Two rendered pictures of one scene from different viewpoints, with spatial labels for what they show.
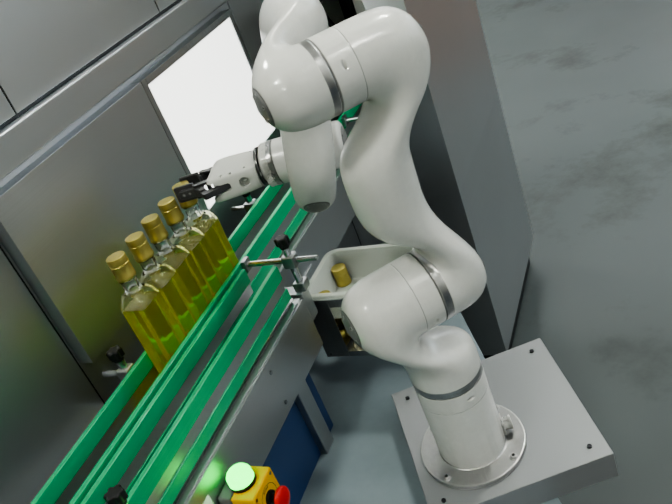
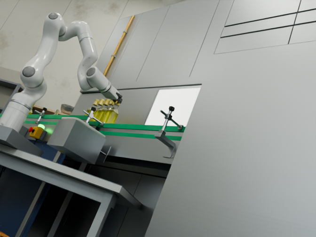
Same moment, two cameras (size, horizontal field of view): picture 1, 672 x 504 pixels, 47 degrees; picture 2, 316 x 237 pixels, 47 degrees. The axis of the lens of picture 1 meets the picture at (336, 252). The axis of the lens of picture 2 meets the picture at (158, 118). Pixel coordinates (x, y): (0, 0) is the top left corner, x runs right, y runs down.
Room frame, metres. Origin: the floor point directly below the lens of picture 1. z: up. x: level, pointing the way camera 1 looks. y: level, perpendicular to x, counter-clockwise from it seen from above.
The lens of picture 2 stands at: (2.31, -1.78, 0.52)
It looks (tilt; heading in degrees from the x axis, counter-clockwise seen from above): 20 degrees up; 108
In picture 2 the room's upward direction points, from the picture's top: 22 degrees clockwise
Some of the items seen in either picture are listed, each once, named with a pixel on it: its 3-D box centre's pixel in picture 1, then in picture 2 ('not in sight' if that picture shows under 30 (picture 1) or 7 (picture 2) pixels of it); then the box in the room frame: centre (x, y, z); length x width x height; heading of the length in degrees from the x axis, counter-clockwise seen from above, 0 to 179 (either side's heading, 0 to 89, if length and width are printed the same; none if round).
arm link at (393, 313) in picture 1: (410, 330); (30, 91); (0.98, -0.06, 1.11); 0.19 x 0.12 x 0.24; 102
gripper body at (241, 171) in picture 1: (240, 172); (108, 90); (1.35, 0.11, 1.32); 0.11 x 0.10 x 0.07; 75
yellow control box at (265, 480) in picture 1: (253, 497); (37, 133); (0.93, 0.27, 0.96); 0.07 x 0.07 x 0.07; 59
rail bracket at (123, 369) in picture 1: (121, 377); not in sight; (1.17, 0.44, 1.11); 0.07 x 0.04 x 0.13; 59
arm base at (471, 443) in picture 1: (460, 410); (11, 121); (0.99, -0.10, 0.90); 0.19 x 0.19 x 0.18
